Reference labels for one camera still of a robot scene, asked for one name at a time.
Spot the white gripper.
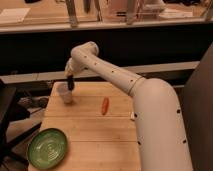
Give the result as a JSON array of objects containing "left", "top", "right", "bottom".
[{"left": 65, "top": 58, "right": 84, "bottom": 91}]

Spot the white eraser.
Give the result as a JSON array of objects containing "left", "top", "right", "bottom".
[{"left": 130, "top": 112, "right": 135, "bottom": 121}]

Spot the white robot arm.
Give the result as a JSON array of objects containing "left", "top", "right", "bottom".
[{"left": 65, "top": 41, "right": 194, "bottom": 171}]

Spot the white ceramic cup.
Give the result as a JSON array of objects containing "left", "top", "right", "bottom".
[{"left": 56, "top": 83, "right": 73, "bottom": 104}]

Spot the orange carrot toy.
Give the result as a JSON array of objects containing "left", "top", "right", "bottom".
[{"left": 101, "top": 97, "right": 109, "bottom": 115}]

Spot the black office chair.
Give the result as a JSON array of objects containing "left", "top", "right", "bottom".
[{"left": 0, "top": 79, "right": 41, "bottom": 167}]

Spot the green glass plate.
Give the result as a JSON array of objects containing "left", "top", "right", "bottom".
[{"left": 26, "top": 128, "right": 68, "bottom": 170}]

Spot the white paper sheet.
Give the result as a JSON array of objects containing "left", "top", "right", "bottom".
[{"left": 0, "top": 8, "right": 30, "bottom": 24}]

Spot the metal frame post left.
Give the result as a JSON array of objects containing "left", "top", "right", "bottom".
[{"left": 65, "top": 0, "right": 78, "bottom": 28}]

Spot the metal frame post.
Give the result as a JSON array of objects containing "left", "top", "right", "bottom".
[
  {"left": 126, "top": 0, "right": 136, "bottom": 25},
  {"left": 65, "top": 0, "right": 78, "bottom": 28}
]

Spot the metal frame post right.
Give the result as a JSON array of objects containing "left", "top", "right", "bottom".
[{"left": 126, "top": 0, "right": 136, "bottom": 25}]

